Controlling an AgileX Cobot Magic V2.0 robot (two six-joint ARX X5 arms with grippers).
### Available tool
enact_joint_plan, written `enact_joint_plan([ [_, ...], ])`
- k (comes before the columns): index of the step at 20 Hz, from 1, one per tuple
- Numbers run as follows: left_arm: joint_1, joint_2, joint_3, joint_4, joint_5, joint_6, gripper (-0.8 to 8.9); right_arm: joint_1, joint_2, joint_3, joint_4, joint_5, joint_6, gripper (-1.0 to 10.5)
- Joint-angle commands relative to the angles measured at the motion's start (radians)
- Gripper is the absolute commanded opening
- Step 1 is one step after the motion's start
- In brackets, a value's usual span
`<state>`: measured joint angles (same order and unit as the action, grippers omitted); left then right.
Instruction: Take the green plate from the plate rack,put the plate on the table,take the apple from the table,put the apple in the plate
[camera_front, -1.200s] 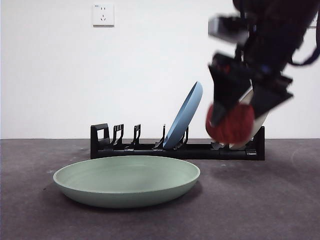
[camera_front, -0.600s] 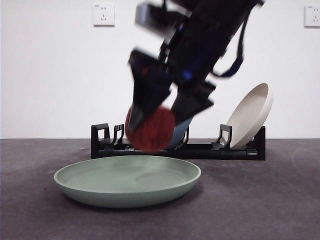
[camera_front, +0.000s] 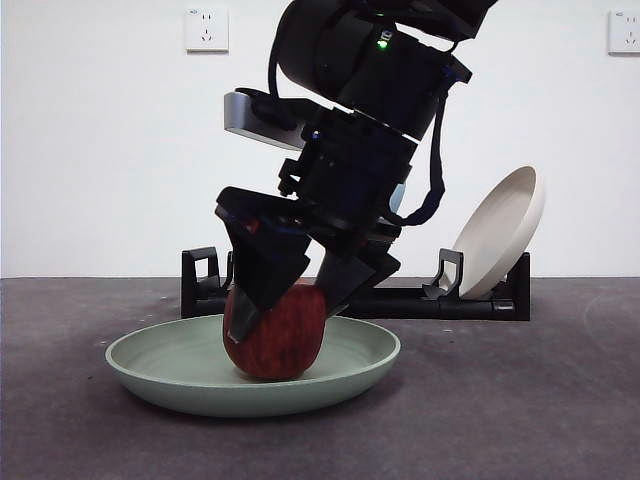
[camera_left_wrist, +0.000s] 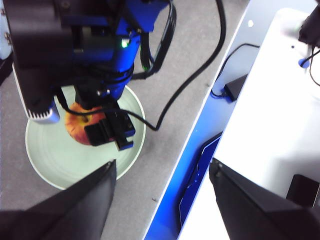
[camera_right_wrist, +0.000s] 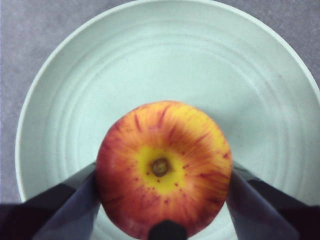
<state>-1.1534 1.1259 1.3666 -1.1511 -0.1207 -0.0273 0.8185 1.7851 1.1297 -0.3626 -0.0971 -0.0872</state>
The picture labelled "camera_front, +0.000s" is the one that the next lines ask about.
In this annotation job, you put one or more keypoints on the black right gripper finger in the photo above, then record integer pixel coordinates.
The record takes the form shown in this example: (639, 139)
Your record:
(350, 275)
(265, 270)

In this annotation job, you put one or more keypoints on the red apple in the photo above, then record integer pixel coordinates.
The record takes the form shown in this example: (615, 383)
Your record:
(285, 345)

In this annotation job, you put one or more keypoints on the green plate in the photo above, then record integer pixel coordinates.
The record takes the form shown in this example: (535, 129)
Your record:
(175, 395)

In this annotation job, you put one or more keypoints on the black plate rack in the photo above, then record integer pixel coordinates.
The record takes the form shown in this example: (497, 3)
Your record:
(390, 302)

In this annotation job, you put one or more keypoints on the blue plate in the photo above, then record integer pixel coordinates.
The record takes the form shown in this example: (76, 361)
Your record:
(397, 197)

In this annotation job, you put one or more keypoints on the beige plate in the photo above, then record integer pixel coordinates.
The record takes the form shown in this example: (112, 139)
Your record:
(500, 225)

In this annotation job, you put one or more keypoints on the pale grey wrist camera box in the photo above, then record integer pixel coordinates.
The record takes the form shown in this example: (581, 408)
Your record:
(240, 112)

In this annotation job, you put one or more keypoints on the white wall socket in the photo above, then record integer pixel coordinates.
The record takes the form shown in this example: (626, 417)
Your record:
(207, 30)
(625, 34)

